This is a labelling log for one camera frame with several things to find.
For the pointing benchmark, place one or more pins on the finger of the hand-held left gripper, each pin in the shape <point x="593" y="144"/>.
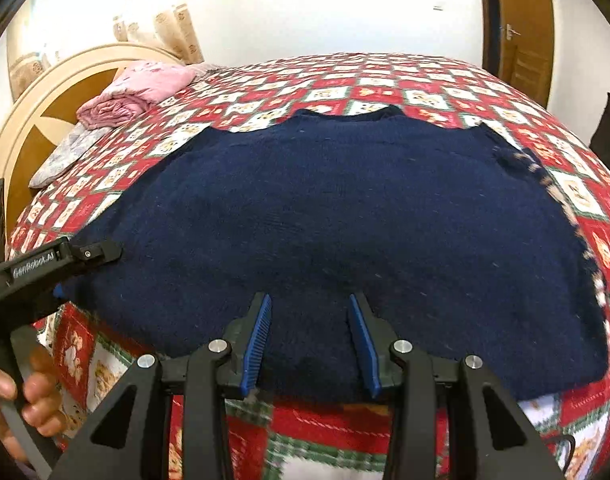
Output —
<point x="97" y="254"/>

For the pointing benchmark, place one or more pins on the pink folded blanket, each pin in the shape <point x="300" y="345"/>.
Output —
<point x="135" y="92"/>

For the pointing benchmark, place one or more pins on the brown wooden door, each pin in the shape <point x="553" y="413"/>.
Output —
<point x="527" y="10"/>

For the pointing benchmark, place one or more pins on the navy patterned knit sweater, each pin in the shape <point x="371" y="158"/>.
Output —
<point x="335" y="240"/>

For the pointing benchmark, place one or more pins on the cream patterned curtain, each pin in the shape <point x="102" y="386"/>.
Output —
<point x="180" y="35"/>

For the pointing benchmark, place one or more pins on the cream wooden headboard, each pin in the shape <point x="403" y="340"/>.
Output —
<point x="15" y="130"/>

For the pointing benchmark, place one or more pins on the red patchwork bed quilt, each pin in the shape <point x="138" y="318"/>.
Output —
<point x="375" y="85"/>

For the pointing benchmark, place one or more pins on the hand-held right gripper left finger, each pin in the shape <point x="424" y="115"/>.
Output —
<point x="260" y="342"/>

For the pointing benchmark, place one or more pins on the person's left hand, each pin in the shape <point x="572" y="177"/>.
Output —
<point x="40" y="410"/>

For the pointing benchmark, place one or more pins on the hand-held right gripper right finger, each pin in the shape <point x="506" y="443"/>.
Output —
<point x="362" y="347"/>

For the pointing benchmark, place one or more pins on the grey floral cloth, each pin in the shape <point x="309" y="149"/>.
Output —
<point x="67" y="155"/>

